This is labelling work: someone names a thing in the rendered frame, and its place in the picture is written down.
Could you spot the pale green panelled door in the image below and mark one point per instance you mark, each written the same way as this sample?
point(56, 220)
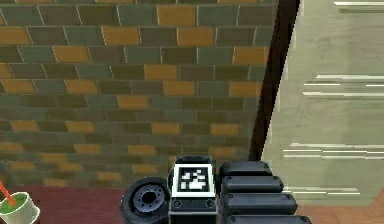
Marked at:
point(330, 110)

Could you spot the red drinking straw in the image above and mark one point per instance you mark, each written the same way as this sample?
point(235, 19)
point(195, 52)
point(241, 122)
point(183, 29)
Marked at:
point(7, 194)

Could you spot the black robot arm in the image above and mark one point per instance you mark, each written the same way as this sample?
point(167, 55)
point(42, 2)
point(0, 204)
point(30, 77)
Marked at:
point(253, 196)

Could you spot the white cup with green drink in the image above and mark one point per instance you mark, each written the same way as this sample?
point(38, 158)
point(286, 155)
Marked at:
point(20, 210)

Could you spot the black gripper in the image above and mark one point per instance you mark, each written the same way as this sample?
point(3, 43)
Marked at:
point(146, 200)

